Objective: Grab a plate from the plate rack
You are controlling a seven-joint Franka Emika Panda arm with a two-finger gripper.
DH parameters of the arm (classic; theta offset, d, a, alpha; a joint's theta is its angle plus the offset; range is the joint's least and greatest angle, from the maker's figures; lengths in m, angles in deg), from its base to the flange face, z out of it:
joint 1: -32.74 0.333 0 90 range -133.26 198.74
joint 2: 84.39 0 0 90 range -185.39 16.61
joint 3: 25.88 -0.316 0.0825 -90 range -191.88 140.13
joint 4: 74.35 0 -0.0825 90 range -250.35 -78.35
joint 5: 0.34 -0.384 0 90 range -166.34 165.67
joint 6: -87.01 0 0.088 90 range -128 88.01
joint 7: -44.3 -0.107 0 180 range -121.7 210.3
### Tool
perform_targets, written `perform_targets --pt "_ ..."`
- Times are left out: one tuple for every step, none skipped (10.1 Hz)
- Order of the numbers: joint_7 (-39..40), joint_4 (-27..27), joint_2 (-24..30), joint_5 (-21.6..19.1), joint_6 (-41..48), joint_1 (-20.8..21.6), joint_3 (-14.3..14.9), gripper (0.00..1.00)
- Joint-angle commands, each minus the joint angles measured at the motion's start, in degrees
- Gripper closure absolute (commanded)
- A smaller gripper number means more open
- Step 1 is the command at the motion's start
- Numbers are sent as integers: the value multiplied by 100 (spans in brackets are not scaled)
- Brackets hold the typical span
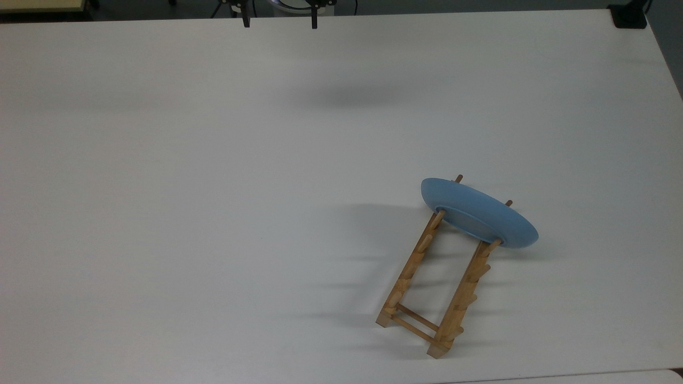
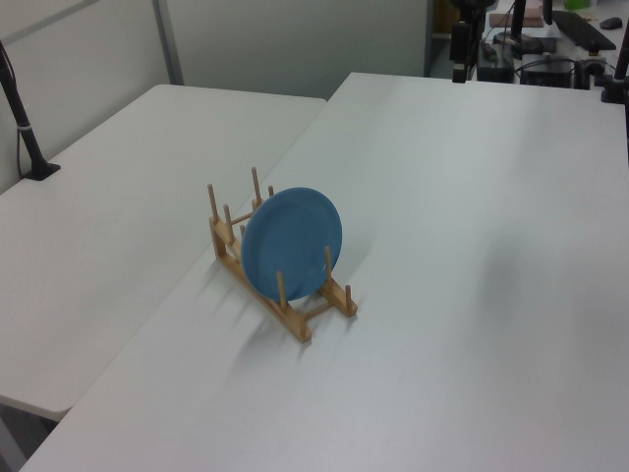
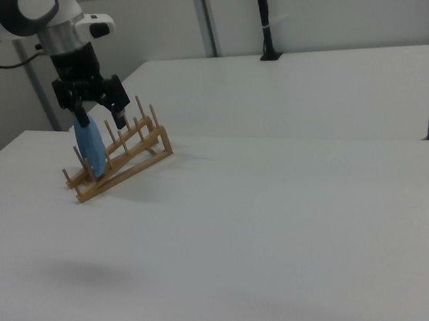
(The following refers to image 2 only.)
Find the wooden plate rack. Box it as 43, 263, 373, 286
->
204, 166, 359, 344

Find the black computer keyboard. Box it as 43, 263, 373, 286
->
551, 9, 617, 51

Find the black camera pole with clamp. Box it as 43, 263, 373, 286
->
0, 38, 63, 184

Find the black clamped camera pole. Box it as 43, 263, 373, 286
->
600, 29, 629, 104

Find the blue round plate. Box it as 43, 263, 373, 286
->
240, 186, 344, 303

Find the black monitor stand pole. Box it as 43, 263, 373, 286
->
492, 0, 543, 56

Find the black knob fixture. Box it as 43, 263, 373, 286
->
577, 42, 612, 91

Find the black Franka gripper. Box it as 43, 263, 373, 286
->
450, 0, 483, 85

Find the small black device box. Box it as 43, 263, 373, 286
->
478, 42, 515, 83

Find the black electronics box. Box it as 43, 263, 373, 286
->
519, 57, 577, 89

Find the pink flat box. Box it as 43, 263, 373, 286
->
490, 0, 555, 29

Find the grey partition frame post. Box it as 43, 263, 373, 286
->
150, 0, 186, 88

